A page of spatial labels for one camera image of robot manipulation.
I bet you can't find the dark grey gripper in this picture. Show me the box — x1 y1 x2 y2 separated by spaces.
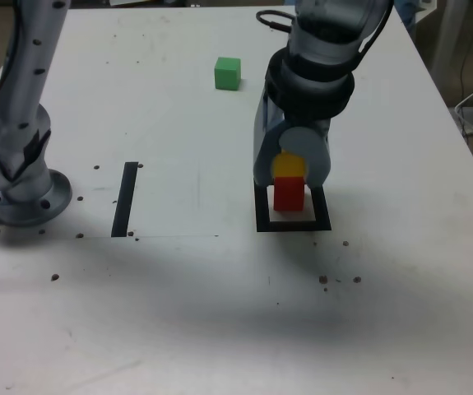
253 86 333 190

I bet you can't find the yellow cube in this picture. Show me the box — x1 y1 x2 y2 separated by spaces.
271 151 307 179

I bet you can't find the red cube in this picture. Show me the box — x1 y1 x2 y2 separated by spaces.
272 175 305 212

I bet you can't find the green cube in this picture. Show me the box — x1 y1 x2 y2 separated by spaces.
213 56 242 91

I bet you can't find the black tape square outline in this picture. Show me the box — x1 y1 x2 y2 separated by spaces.
253 179 332 233

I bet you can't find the black tape strip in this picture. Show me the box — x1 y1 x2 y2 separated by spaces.
110 161 139 239

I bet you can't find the black camera cable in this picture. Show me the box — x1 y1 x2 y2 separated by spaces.
0 0 396 137

